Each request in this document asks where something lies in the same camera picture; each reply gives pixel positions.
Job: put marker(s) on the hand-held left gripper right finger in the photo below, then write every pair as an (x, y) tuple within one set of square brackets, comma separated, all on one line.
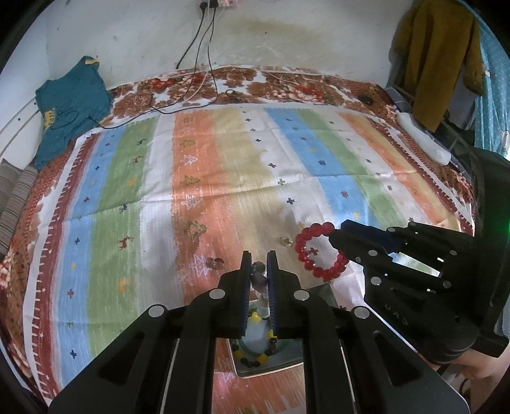
[(271, 310)]

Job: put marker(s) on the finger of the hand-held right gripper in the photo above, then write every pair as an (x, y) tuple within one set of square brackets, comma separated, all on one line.
[(374, 235), (354, 246)]

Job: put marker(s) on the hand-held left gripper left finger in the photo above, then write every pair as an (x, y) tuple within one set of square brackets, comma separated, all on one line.
[(247, 310)]

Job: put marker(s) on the metal tin box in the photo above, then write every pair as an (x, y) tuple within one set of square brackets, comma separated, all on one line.
[(287, 358)]

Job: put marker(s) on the person's right hand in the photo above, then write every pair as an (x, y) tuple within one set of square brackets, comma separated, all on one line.
[(480, 366)]

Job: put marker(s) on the white remote-like object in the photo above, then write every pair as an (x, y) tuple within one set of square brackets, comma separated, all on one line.
[(422, 135)]

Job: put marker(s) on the grey metal rack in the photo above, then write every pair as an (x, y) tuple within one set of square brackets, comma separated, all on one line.
[(458, 139)]

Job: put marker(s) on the small black object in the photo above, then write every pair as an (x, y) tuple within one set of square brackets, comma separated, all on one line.
[(366, 100)]

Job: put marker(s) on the multicolour striped mat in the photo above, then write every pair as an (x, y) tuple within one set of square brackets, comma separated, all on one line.
[(199, 159)]

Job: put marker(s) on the mustard garment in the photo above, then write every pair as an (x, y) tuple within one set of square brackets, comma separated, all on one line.
[(434, 59)]

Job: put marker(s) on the blue dotted curtain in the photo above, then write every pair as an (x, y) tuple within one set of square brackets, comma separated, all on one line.
[(494, 79)]

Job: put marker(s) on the grey striped cushion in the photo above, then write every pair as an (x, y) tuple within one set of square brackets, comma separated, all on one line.
[(16, 199)]

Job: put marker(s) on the white power strip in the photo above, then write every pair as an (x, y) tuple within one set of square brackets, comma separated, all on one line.
[(227, 4)]

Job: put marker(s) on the teal shirt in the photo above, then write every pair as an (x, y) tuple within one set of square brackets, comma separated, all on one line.
[(71, 99)]

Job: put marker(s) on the white bed headboard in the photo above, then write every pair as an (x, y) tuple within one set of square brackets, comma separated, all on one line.
[(16, 127)]

